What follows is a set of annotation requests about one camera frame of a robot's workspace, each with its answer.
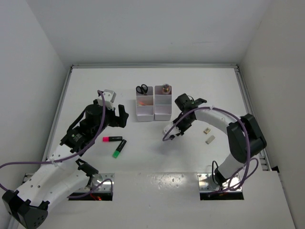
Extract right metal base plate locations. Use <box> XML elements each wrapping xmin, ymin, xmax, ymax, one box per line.
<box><xmin>197</xmin><ymin>173</ymin><xmax>242</xmax><ymax>193</ymax></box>

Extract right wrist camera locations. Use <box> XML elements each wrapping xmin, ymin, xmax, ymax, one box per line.
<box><xmin>163</xmin><ymin>123</ymin><xmax>180</xmax><ymax>141</ymax></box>

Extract green black highlighter marker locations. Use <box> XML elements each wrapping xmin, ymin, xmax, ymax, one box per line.
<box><xmin>112</xmin><ymin>139</ymin><xmax>127</xmax><ymax>158</ymax></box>

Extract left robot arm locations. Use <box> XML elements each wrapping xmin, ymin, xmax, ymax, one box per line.
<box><xmin>2</xmin><ymin>103</ymin><xmax>129</xmax><ymax>229</ymax></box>

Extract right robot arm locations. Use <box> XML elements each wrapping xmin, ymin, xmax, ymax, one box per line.
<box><xmin>170</xmin><ymin>94</ymin><xmax>267</xmax><ymax>186</ymax></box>

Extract beige eraser block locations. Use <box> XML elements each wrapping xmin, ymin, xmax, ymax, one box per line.
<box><xmin>205</xmin><ymin>135</ymin><xmax>215</xmax><ymax>145</ymax></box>

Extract aluminium table frame rail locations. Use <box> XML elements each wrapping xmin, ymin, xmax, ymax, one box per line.
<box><xmin>7</xmin><ymin>62</ymin><xmax>274</xmax><ymax>229</ymax></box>

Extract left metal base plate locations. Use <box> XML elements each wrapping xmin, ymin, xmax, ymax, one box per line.
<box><xmin>84</xmin><ymin>173</ymin><xmax>115</xmax><ymax>193</ymax></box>

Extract black handled scissors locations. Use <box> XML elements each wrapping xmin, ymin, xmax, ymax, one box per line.
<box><xmin>136</xmin><ymin>84</ymin><xmax>148</xmax><ymax>95</ymax></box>

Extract white organizer box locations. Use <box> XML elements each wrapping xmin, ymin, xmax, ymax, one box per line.
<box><xmin>154</xmin><ymin>85</ymin><xmax>172</xmax><ymax>121</ymax></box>
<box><xmin>136</xmin><ymin>86</ymin><xmax>154</xmax><ymax>122</ymax></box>

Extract brown tape roll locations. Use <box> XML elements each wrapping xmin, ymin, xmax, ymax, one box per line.
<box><xmin>162</xmin><ymin>83</ymin><xmax>172</xmax><ymax>95</ymax></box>

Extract white left organizer box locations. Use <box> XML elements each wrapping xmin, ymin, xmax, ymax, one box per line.
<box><xmin>136</xmin><ymin>86</ymin><xmax>154</xmax><ymax>122</ymax></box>

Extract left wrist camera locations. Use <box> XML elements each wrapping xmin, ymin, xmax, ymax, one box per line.
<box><xmin>97</xmin><ymin>89</ymin><xmax>116</xmax><ymax>110</ymax></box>

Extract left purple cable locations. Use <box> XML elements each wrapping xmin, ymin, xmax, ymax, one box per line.
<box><xmin>0</xmin><ymin>90</ymin><xmax>114</xmax><ymax>199</ymax></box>

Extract metal base plate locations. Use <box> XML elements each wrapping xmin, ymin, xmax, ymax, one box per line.
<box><xmin>197</xmin><ymin>173</ymin><xmax>242</xmax><ymax>193</ymax></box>
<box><xmin>84</xmin><ymin>173</ymin><xmax>115</xmax><ymax>193</ymax></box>

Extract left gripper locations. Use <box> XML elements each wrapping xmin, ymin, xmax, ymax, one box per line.
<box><xmin>91</xmin><ymin>103</ymin><xmax>128</xmax><ymax>137</ymax></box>

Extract purple cable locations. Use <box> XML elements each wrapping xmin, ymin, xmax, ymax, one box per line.
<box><xmin>0</xmin><ymin>90</ymin><xmax>114</xmax><ymax>199</ymax></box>
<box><xmin>162</xmin><ymin>107</ymin><xmax>259</xmax><ymax>194</ymax></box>

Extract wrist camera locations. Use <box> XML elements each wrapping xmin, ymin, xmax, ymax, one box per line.
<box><xmin>163</xmin><ymin>123</ymin><xmax>180</xmax><ymax>141</ymax></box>
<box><xmin>97</xmin><ymin>89</ymin><xmax>116</xmax><ymax>110</ymax></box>

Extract pink black highlighter marker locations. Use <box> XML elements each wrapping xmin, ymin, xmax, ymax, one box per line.
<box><xmin>102</xmin><ymin>136</ymin><xmax>123</xmax><ymax>142</ymax></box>

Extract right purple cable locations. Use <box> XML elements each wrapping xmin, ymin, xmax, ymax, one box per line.
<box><xmin>162</xmin><ymin>107</ymin><xmax>259</xmax><ymax>194</ymax></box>

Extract white right organizer box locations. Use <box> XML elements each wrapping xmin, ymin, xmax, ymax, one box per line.
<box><xmin>154</xmin><ymin>85</ymin><xmax>172</xmax><ymax>121</ymax></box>

